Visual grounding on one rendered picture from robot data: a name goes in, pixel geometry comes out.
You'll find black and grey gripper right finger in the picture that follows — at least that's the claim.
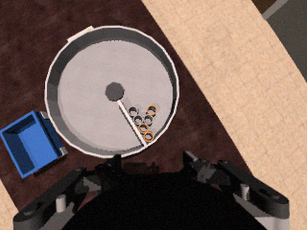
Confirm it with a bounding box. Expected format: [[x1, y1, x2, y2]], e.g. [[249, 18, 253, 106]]
[[171, 150, 290, 230]]

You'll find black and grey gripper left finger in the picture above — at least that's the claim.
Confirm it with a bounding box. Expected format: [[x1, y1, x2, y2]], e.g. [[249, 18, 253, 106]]
[[12, 154, 138, 230]]

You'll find blue open crate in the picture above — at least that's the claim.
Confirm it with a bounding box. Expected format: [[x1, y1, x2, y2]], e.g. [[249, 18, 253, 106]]
[[0, 110, 67, 178]]

